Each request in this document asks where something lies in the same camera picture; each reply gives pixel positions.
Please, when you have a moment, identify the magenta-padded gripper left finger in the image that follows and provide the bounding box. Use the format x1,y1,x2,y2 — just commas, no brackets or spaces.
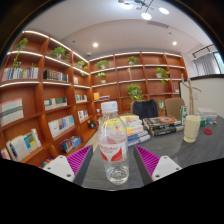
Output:
42,144,95,187

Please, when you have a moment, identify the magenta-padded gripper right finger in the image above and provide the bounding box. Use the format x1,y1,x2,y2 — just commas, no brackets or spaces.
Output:
133,144,183,186

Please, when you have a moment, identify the clear plastic water bottle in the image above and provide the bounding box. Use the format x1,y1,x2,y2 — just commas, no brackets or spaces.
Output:
97,100,130,186

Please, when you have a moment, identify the cream ribbed cup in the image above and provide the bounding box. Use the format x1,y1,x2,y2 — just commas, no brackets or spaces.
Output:
183,114,202,144

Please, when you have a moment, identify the colourful book stack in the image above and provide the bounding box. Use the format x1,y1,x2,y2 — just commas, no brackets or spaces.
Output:
119,114,152,148

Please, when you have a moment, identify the green and white carton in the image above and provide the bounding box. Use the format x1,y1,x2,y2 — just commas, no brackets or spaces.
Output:
179,105,189,126

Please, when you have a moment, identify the small green box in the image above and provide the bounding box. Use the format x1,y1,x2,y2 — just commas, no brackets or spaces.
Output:
199,113,207,127

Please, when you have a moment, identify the dark blue chair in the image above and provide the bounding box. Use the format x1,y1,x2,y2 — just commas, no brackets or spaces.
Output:
129,98,160,121

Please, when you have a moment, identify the white box stack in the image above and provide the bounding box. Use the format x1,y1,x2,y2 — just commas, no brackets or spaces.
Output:
196,107,218,123

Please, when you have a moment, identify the wooden artist mannequin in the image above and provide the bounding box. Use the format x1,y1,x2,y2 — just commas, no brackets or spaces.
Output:
180,73,203,116

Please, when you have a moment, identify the wooden shelf unit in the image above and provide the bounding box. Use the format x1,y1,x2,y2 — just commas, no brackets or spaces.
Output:
0,29,189,168

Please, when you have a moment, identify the grey curtain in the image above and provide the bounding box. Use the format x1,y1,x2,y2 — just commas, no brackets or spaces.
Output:
193,53,221,77

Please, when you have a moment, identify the window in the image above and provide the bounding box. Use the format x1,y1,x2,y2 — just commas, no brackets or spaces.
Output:
213,51,224,75

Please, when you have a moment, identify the ceiling air vent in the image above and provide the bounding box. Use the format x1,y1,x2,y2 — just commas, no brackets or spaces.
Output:
146,20,170,29

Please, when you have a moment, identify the branched ceiling lamp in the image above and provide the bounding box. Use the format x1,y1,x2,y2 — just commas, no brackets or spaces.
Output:
117,0,170,21

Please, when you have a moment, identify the black track light rail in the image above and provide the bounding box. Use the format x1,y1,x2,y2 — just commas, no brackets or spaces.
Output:
191,43,216,59

